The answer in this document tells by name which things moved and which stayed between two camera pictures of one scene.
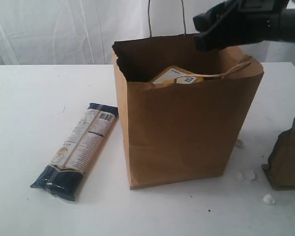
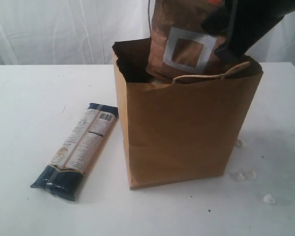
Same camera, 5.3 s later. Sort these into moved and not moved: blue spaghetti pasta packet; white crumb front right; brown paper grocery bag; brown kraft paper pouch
Moved: brown kraft paper pouch
Not moved: brown paper grocery bag; blue spaghetti pasta packet; white crumb front right
